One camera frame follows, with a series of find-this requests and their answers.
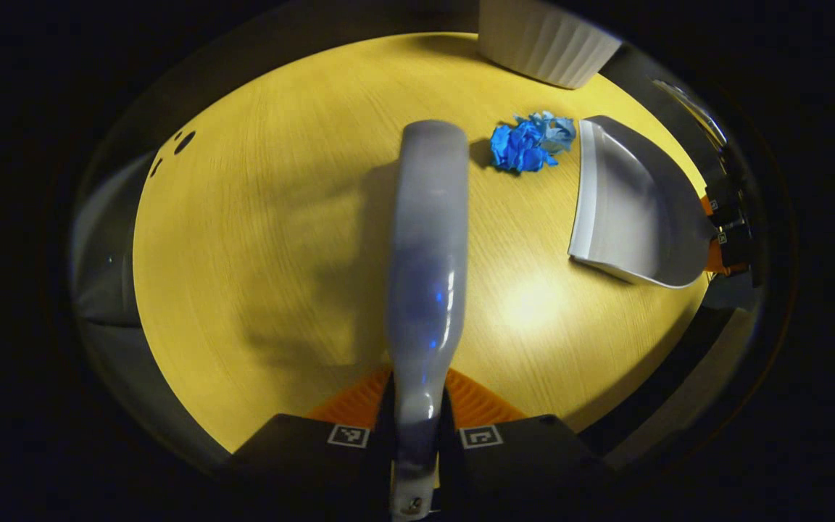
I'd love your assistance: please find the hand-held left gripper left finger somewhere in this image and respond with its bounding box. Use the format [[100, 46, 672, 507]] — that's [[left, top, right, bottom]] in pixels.
[[231, 367, 396, 510]]

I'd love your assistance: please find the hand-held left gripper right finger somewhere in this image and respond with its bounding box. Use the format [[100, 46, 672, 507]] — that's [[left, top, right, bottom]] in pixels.
[[438, 367, 608, 510]]

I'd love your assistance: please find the grey dustpan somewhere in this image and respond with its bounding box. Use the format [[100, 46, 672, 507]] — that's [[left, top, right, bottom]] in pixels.
[[568, 116, 715, 289]]

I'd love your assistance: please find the blue paper trash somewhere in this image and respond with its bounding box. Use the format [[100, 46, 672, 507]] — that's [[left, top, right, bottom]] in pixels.
[[490, 110, 578, 173]]

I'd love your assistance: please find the small grey broom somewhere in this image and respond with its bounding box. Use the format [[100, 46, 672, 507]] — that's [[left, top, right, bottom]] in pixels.
[[386, 120, 471, 520]]

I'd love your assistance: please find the white ribbed garbage bin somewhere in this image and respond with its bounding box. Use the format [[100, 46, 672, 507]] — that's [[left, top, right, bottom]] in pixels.
[[477, 0, 623, 90]]

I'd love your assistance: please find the yellow wooden desktop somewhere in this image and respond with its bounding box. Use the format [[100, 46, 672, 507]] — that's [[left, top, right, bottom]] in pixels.
[[133, 33, 712, 454]]

